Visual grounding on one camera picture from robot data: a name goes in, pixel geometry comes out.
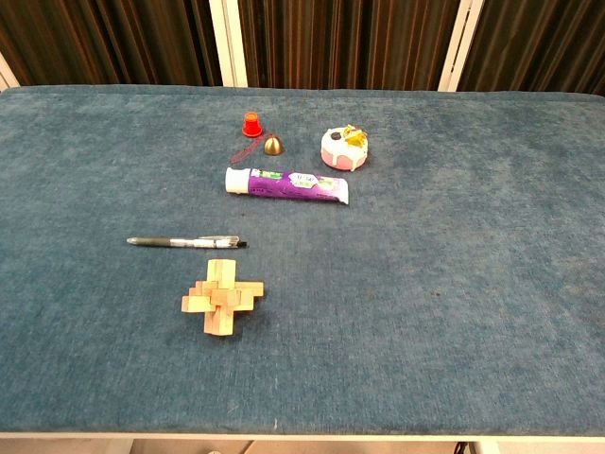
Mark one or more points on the white frame post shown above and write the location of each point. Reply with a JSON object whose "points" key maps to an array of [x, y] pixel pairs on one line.
{"points": [[7, 73], [228, 42], [456, 45]]}

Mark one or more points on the dark striped curtain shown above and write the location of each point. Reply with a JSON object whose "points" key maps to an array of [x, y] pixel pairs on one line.
{"points": [[345, 42]]}

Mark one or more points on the red plastic cup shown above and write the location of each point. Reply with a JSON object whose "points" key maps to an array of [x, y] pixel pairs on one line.
{"points": [[251, 125]]}

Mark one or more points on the black and clear pen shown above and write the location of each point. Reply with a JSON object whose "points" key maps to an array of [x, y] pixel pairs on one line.
{"points": [[189, 242]]}

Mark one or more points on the pink and white toy cake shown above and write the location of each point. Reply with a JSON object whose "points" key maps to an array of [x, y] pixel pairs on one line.
{"points": [[344, 150]]}

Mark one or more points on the blue table cloth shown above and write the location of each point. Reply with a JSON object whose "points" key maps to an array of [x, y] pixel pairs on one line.
{"points": [[425, 265]]}

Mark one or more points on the wooden burr puzzle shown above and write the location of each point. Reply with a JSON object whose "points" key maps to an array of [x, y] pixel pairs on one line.
{"points": [[222, 297]]}

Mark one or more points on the small golden bell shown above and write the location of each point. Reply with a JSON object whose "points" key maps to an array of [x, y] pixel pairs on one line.
{"points": [[273, 146]]}

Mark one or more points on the purple and white toothpaste tube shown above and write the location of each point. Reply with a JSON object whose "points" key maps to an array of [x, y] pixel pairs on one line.
{"points": [[283, 185]]}

